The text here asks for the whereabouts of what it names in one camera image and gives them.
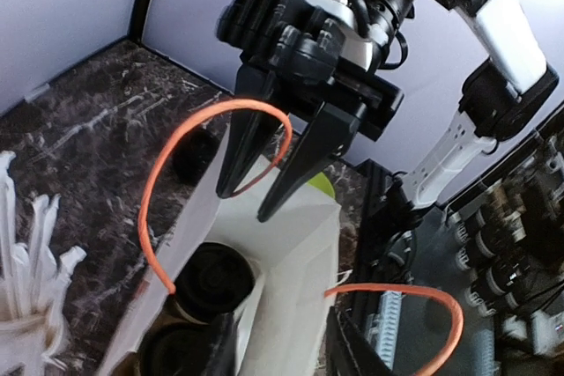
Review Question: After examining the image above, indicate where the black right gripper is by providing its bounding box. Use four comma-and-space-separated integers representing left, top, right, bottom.
216, 59, 404, 223

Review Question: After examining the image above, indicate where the paper cup holding straws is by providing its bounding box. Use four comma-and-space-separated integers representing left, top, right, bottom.
1, 314, 64, 375

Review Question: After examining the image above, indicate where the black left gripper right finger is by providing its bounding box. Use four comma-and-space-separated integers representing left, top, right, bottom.
328, 309, 392, 376

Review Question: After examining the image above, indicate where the cardboard cup carrier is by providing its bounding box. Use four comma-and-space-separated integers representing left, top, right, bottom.
111, 352, 150, 376

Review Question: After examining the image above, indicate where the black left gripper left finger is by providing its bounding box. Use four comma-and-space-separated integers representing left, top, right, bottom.
201, 312, 237, 376

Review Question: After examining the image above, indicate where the white cable duct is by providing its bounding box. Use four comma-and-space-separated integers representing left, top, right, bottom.
375, 291, 403, 370

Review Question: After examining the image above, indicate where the green bowl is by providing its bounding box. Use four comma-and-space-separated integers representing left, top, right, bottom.
308, 173, 336, 199

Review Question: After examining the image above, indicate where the bundle of wrapped straws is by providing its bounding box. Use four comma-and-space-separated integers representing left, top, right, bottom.
1, 151, 86, 326

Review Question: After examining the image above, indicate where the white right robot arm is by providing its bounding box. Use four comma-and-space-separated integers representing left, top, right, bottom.
216, 0, 559, 224

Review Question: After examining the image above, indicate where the black cup lid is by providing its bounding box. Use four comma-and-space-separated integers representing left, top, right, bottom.
136, 323, 221, 376
173, 242, 255, 324

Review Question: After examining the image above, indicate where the stack of black lids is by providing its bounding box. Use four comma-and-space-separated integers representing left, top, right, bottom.
172, 128, 219, 186

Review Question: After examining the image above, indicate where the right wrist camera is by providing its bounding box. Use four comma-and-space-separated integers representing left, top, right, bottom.
216, 0, 391, 85

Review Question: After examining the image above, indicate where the white paper bag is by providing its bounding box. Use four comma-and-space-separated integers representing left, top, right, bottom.
94, 98, 464, 376

